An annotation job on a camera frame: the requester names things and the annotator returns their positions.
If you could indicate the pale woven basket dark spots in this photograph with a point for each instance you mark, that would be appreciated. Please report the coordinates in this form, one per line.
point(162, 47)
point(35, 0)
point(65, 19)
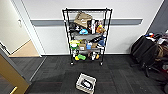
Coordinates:
point(78, 86)

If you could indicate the small cardboard box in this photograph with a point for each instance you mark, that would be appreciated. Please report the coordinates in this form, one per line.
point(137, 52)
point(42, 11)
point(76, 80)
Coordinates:
point(82, 46)

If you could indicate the pale blue cup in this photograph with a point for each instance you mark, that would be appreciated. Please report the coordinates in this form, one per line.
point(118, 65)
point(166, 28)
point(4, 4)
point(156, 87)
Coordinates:
point(89, 46)

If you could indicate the yellow green toy bowls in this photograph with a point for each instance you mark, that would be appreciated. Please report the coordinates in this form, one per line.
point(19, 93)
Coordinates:
point(74, 44)

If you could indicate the green yellow toy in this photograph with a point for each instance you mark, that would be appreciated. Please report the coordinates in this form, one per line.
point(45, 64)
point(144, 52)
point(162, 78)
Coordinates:
point(80, 57)

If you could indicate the white orange packet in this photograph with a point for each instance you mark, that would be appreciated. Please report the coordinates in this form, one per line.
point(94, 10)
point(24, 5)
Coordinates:
point(94, 56)

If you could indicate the black soft bag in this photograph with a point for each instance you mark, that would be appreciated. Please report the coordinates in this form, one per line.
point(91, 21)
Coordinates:
point(96, 38)

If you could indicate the blue plush toy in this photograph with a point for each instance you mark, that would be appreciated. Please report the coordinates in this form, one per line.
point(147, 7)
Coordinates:
point(83, 31)

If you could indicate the dark blue cap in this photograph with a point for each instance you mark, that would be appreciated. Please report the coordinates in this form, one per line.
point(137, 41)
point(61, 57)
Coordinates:
point(102, 42)

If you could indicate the tall black white box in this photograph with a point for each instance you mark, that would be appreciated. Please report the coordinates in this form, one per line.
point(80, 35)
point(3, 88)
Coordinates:
point(90, 26)

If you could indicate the orange toy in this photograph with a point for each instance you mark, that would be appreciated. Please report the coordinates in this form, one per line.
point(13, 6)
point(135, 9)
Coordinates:
point(98, 29)

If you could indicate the brown plush toy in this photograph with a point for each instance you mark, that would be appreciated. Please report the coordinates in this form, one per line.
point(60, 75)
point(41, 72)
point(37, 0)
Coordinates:
point(103, 30)

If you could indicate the box with colourful picture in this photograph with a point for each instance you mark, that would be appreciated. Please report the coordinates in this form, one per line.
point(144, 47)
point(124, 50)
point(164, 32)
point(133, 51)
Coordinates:
point(98, 22)

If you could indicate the black chair with garments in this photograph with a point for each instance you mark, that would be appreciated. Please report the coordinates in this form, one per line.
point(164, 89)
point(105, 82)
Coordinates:
point(145, 50)

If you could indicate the white door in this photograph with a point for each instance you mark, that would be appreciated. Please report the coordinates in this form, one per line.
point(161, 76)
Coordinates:
point(10, 23)

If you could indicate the wooden door leaf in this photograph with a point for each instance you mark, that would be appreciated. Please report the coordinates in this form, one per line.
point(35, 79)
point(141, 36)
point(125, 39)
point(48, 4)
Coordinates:
point(8, 75)

